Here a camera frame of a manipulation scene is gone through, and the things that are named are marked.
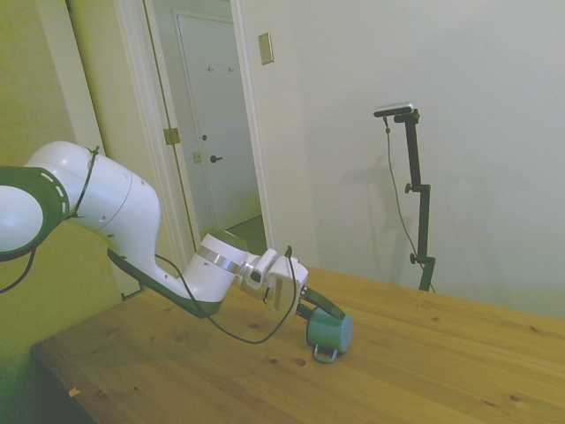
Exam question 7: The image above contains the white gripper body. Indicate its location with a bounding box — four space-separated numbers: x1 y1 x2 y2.
264 257 309 330

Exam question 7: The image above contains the blue enamel mug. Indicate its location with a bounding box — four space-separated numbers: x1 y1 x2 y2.
305 307 355 366

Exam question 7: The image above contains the white closed door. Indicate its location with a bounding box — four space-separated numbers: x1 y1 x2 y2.
175 12 262 236

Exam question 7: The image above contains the cream open door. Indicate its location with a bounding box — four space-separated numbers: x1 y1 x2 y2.
65 0 205 298

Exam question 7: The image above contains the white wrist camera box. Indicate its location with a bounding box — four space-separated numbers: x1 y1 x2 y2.
245 247 280 293

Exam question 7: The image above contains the black camera stand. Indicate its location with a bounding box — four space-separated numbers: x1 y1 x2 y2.
393 110 438 292

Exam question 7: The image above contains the grey camera cable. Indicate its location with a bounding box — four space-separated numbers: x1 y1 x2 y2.
382 115 426 267

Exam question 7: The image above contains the white door frame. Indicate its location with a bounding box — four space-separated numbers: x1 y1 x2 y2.
112 0 278 266

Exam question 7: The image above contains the silver exterior camera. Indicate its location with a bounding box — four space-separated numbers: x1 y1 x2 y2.
373 101 418 119

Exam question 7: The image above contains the beige wall switch plate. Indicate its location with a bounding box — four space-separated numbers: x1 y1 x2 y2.
257 32 275 66

